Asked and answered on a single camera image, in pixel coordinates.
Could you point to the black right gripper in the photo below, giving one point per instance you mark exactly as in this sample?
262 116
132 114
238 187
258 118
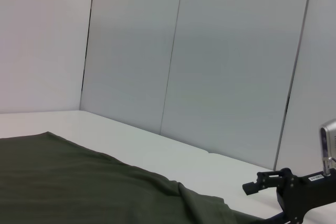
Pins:
309 192

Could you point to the dark green shirt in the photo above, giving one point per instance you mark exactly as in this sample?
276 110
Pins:
78 182

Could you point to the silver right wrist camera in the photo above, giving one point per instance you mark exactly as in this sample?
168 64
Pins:
329 140

